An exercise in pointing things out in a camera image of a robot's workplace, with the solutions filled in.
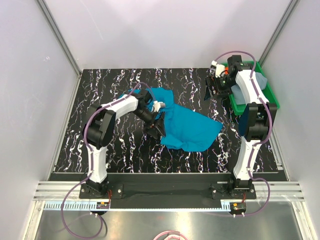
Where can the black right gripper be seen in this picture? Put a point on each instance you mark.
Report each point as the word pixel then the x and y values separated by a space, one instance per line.
pixel 213 81

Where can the blue t shirt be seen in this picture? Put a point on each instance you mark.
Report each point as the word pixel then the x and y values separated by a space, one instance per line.
pixel 185 129

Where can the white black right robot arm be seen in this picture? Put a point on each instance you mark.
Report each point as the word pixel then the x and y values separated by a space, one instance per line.
pixel 255 124

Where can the aluminium frame rail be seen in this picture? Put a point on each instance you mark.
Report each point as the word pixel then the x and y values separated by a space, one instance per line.
pixel 274 190

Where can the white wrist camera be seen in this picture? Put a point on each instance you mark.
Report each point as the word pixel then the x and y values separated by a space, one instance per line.
pixel 157 105
pixel 216 69

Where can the green plastic tray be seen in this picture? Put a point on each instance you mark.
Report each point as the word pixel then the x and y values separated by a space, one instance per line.
pixel 238 109

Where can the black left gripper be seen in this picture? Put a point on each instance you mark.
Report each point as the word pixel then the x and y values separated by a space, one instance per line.
pixel 159 128

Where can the grey t shirt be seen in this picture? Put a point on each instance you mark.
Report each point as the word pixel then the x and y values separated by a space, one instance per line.
pixel 240 92

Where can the orange t shirt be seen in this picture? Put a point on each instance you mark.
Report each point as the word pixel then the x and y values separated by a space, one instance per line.
pixel 226 70

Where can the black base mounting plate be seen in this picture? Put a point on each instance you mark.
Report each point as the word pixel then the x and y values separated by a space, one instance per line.
pixel 121 190

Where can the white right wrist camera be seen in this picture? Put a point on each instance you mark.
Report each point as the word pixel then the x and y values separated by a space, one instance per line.
pixel 216 69

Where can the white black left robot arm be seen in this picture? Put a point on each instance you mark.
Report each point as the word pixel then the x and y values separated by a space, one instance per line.
pixel 99 130

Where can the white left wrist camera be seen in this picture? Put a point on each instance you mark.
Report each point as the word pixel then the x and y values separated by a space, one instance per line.
pixel 157 105

